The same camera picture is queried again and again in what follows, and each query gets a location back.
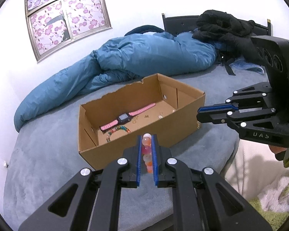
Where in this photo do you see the orange pink bead bracelet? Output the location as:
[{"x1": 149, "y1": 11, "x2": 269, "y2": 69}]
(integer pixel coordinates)
[{"x1": 141, "y1": 133, "x2": 154, "y2": 174}]

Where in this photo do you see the multicolour glass bead bracelet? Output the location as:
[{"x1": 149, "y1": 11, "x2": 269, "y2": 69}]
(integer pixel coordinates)
[{"x1": 105, "y1": 124, "x2": 131, "y2": 143}]

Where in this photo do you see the gold butterfly necklace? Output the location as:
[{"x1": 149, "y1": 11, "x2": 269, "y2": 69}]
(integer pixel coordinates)
[{"x1": 132, "y1": 114, "x2": 151, "y2": 124}]

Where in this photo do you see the pink strap smartwatch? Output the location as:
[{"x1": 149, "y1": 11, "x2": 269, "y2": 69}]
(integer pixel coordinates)
[{"x1": 100, "y1": 103, "x2": 156, "y2": 131}]

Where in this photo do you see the person's right hand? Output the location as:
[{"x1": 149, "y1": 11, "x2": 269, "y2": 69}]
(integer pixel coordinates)
[{"x1": 269, "y1": 145, "x2": 289, "y2": 161}]

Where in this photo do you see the cream trouser right leg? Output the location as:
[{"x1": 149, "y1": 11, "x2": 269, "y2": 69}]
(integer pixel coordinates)
[{"x1": 225, "y1": 140, "x2": 288, "y2": 200}]

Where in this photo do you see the brown cardboard box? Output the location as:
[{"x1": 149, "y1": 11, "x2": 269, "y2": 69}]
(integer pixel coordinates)
[{"x1": 78, "y1": 74, "x2": 206, "y2": 170}]

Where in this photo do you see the black clothes pile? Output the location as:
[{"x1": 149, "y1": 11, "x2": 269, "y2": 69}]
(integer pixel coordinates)
[{"x1": 193, "y1": 10, "x2": 260, "y2": 63}]

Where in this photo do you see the black headboard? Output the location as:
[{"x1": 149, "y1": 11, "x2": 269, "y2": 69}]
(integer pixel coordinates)
[{"x1": 162, "y1": 13, "x2": 271, "y2": 36}]

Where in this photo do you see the teal blue duvet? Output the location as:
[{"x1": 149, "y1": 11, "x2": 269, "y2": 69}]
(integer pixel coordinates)
[{"x1": 14, "y1": 32, "x2": 217, "y2": 131}]

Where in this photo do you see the floral film window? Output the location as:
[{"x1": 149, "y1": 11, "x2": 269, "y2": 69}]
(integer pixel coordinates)
[{"x1": 24, "y1": 0, "x2": 112, "y2": 62}]

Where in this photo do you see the black camera housing right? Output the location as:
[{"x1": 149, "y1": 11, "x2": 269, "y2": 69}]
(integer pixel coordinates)
[{"x1": 251, "y1": 35, "x2": 289, "y2": 120}]

